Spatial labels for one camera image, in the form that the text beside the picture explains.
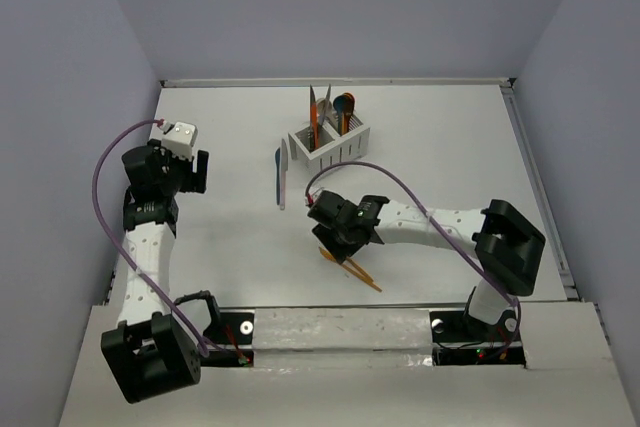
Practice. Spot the orange-red plastic spoon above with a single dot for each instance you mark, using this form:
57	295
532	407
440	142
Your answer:
350	105

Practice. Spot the blue plastic spoon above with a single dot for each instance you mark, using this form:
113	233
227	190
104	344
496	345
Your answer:
339	104

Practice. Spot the yellow plastic knife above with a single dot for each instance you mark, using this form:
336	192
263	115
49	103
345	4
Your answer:
347	268
361	272

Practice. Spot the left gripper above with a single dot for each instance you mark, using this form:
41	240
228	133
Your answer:
193	181

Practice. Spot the blue plastic knife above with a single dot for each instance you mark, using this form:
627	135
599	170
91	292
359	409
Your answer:
277	158

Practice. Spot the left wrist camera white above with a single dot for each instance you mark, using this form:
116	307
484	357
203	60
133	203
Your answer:
179	139

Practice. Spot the pink plastic knife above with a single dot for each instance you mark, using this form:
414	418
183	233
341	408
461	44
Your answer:
283	168

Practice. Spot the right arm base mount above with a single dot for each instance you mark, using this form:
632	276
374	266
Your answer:
460	340

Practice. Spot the white two-compartment utensil caddy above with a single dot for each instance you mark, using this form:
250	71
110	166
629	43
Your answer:
333	148

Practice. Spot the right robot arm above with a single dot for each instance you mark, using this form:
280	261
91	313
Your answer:
497	241

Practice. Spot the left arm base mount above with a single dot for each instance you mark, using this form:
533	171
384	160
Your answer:
231	343

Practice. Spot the metal knife teal handle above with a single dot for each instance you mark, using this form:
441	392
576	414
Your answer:
327	96

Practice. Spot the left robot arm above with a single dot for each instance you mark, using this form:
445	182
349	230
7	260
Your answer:
154	348

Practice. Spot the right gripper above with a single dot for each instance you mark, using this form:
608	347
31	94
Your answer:
339	249

